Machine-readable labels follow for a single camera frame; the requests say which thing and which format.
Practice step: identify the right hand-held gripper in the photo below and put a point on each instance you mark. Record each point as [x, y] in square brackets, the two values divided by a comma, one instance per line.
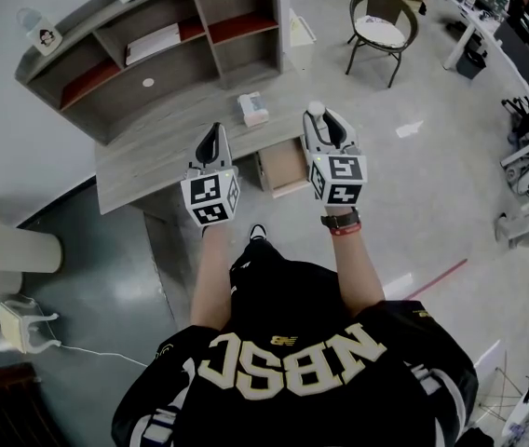
[343, 170]

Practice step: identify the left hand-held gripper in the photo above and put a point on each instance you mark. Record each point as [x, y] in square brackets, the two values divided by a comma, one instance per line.
[206, 191]

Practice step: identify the small white object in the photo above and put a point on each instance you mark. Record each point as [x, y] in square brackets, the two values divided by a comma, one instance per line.
[316, 109]

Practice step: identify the wooden drawer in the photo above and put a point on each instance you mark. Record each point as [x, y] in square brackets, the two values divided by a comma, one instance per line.
[285, 168]

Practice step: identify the person's right forearm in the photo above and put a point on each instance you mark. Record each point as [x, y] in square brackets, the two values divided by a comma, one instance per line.
[357, 273]

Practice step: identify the person's left forearm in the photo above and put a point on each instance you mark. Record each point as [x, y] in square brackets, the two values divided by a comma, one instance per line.
[211, 277]

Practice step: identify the white tissue box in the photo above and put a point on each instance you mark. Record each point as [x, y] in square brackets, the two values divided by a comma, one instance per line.
[253, 109]

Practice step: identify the grey wooden desk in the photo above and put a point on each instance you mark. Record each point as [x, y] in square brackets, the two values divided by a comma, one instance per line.
[153, 166]

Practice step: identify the grey wooden shelf hutch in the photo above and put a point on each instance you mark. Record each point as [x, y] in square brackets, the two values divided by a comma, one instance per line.
[162, 91]

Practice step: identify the black wrist watch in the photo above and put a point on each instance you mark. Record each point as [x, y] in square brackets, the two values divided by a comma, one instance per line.
[339, 219]

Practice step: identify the black and white shoe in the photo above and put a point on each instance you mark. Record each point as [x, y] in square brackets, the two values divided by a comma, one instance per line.
[258, 232]

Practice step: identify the white round sticker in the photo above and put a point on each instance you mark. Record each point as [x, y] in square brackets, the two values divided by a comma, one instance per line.
[148, 82]

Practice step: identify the red wristband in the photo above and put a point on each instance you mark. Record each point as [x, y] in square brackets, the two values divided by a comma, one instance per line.
[346, 230]

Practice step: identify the white waste bin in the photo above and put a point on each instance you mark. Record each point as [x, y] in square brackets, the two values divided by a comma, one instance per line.
[301, 28]

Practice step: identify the white chair cushion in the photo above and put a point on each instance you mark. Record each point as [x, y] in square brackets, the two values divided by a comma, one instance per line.
[380, 31]

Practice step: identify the white papers on shelf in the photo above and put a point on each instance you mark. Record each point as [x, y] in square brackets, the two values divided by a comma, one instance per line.
[153, 44]

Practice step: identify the dark round-back chair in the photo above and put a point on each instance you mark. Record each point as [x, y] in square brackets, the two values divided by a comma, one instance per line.
[383, 5]

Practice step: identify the black trousers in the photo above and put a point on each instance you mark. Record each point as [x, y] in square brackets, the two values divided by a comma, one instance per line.
[283, 287]

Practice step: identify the black bin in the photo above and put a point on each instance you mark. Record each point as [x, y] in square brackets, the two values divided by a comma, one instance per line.
[470, 63]

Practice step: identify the red floor tape strip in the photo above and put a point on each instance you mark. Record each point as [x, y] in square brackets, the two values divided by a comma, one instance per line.
[437, 279]

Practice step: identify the long white table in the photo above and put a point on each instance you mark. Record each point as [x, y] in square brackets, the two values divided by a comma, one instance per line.
[492, 35]

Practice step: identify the white penguin print mug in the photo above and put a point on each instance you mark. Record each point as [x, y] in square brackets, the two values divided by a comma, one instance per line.
[43, 35]

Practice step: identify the black lettered jersey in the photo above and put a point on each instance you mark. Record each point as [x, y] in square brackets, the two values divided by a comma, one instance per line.
[292, 389]

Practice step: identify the overturned white stool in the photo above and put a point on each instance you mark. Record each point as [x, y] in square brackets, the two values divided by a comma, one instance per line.
[15, 324]

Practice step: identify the white round pedestal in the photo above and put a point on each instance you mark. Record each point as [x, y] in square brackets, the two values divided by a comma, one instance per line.
[13, 249]

